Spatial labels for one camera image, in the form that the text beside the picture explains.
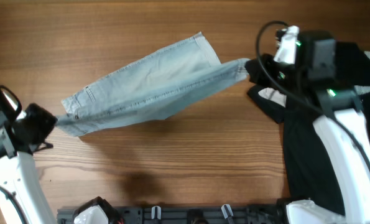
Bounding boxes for light blue denim jeans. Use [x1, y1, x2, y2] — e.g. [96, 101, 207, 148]
[57, 32, 248, 136]

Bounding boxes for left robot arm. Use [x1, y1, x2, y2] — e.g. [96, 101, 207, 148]
[0, 85, 59, 223]

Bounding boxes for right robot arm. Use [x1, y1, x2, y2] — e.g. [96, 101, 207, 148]
[246, 26, 370, 223]

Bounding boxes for black and white shirt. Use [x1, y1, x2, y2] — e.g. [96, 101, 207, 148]
[247, 42, 370, 124]

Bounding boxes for right black cable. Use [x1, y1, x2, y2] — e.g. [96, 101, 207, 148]
[254, 20, 370, 212]

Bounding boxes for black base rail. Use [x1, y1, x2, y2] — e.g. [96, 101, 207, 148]
[57, 205, 285, 224]

